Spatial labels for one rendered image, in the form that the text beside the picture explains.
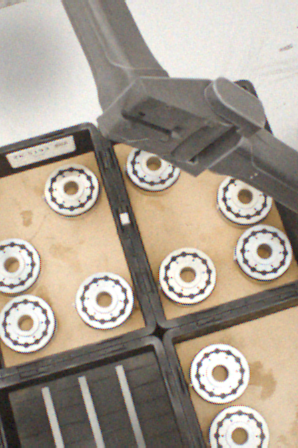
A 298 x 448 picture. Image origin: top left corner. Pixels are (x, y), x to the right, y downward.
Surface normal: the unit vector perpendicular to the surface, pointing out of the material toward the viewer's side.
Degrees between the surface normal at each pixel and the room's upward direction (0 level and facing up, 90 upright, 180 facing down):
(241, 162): 72
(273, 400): 0
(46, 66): 0
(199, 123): 79
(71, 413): 0
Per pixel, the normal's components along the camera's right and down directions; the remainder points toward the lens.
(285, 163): 0.59, -0.39
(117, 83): -0.70, 0.08
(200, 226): -0.02, -0.30
